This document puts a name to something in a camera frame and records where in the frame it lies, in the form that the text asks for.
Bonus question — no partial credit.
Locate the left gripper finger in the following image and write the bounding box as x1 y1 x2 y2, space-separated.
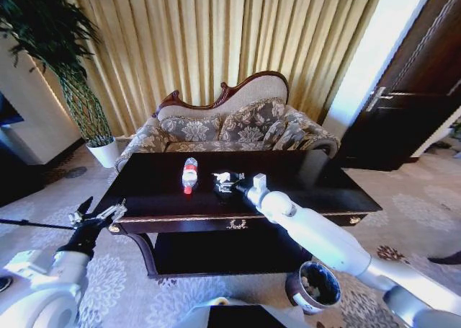
68 196 94 228
87 198 127 226

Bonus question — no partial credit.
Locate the round brown trash bin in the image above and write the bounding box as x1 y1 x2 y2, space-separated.
285 260 342 316

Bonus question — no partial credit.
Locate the clear plastic bottle red cap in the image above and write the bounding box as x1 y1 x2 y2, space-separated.
181 156 200 196

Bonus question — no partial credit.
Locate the wide floral sofa cushion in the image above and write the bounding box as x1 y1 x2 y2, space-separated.
159 114 223 143

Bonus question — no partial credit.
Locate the dark wooden coffee table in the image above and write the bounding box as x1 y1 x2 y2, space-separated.
94 150 382 279

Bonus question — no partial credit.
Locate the small floral sofa cushion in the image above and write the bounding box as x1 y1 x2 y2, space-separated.
261 119 288 150

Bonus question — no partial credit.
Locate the large floral sofa cushion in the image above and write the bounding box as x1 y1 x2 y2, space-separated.
219 97 287 143

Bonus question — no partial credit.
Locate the white plant pot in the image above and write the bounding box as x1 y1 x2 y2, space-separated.
86 136 120 169

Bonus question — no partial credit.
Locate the floral beige wooden-trimmed sofa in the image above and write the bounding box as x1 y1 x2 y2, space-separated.
115 71 341 171

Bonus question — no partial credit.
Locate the dark cabinet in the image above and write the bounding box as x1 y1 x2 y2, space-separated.
0 92 47 208

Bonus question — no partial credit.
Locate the gold pleated curtain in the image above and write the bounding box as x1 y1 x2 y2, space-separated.
68 0 389 141

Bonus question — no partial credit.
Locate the tall green potted plant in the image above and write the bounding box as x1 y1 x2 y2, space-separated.
0 0 113 148

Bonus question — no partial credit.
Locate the dark brown wooden door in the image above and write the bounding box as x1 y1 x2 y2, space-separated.
336 0 461 172

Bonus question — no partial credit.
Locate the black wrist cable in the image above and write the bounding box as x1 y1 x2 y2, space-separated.
0 217 75 231

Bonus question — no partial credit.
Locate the silver door handle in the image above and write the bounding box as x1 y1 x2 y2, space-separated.
366 87 395 112

